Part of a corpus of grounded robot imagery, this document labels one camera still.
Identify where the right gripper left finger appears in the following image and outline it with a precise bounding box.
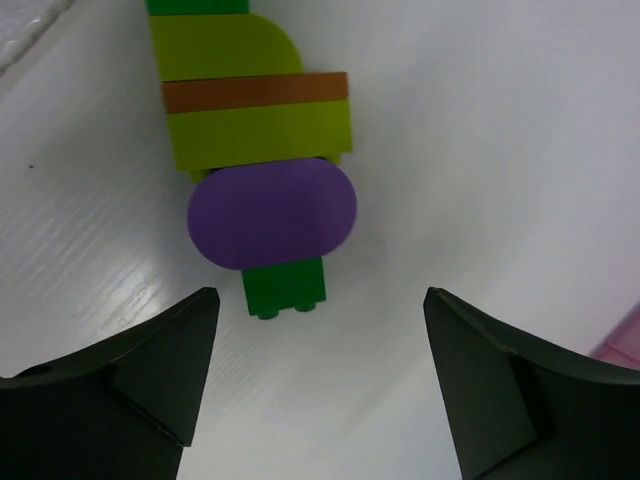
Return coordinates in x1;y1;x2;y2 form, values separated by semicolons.
1;287;220;479

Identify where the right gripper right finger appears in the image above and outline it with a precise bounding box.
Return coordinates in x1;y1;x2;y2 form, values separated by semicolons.
423;287;639;479

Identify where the large pink bin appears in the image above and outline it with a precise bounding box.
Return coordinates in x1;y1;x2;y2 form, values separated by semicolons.
591;304;640;370

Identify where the multicolour lego stack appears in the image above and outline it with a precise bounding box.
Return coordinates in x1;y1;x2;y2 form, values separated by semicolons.
146;1;358;320

